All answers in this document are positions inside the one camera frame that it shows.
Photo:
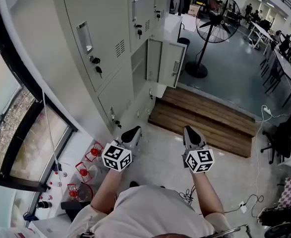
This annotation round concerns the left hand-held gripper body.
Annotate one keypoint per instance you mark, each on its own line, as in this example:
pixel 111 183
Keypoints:
pixel 116 157

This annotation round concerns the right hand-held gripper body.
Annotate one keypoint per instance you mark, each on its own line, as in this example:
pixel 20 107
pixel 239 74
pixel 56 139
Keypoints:
pixel 199 161

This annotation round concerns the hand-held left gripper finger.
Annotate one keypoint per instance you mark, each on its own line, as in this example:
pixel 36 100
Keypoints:
pixel 129 135
pixel 137 137

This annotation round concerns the grey locker door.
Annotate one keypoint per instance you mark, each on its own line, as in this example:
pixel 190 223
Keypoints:
pixel 167 63

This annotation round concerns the large white cabinet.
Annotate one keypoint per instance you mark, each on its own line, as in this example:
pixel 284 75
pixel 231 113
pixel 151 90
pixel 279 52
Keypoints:
pixel 145 9

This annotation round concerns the person's left forearm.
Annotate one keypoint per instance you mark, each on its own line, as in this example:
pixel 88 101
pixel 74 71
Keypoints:
pixel 105 190

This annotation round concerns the person's right forearm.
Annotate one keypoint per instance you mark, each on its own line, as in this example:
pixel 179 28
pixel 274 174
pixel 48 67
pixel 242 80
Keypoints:
pixel 207 195

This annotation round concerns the grey metal locker cabinet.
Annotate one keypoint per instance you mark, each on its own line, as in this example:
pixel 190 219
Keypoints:
pixel 98 21

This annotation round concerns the black key bunch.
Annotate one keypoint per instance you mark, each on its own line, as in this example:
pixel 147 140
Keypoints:
pixel 151 97
pixel 97 61
pixel 158 15
pixel 139 31
pixel 117 123

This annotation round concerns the wooden steps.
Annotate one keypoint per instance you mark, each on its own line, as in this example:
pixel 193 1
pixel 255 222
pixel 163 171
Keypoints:
pixel 209 123

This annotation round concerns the person's left black shoe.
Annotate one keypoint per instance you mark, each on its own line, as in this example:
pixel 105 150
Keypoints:
pixel 134 184

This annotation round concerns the small bottle with red cap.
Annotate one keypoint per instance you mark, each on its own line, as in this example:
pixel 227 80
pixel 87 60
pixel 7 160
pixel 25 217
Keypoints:
pixel 62 174
pixel 46 197
pixel 56 184

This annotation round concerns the white floor adapter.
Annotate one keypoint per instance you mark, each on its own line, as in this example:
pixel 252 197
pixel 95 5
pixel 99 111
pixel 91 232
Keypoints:
pixel 243 206

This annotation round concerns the person's white shirt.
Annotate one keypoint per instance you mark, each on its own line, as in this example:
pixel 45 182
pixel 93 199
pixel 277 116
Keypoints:
pixel 150 212

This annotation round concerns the black box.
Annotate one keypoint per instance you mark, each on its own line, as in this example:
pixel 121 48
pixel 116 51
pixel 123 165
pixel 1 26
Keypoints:
pixel 74 211

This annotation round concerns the white power strip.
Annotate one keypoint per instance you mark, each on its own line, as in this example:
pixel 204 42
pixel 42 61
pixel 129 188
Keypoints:
pixel 267 110

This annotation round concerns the black bottle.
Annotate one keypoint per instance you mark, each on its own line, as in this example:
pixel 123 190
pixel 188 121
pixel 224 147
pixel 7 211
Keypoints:
pixel 44 204

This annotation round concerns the black office chair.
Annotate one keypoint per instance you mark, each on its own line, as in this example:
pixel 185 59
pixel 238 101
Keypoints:
pixel 287 133

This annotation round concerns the dark blue bin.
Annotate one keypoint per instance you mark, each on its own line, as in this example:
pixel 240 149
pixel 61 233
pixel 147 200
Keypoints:
pixel 184 41

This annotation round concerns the row of black chairs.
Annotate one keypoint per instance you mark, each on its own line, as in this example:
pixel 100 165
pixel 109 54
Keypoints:
pixel 271 71

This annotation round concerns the black patterned bag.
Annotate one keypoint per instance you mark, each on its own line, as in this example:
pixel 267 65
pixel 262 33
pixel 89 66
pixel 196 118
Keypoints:
pixel 284 219

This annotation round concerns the white floor board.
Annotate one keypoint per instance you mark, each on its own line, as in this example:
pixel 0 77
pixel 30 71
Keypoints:
pixel 188 23

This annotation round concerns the white long table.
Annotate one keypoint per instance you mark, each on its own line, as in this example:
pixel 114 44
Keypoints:
pixel 263 32
pixel 287 71

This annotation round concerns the white and red plastic bag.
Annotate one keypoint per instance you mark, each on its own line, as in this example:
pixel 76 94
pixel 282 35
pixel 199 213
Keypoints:
pixel 21 233

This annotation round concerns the cardboard box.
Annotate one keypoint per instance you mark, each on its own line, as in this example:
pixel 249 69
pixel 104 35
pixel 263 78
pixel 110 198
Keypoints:
pixel 194 10

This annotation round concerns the black pedestal fan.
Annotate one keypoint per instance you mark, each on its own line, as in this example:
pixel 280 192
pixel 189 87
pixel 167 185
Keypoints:
pixel 196 69

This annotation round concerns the metal tube frame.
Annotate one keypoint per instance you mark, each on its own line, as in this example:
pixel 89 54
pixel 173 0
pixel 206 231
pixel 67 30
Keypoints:
pixel 234 229

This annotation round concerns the black window frame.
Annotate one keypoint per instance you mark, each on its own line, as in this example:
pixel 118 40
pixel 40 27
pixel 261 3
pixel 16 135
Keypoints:
pixel 18 142

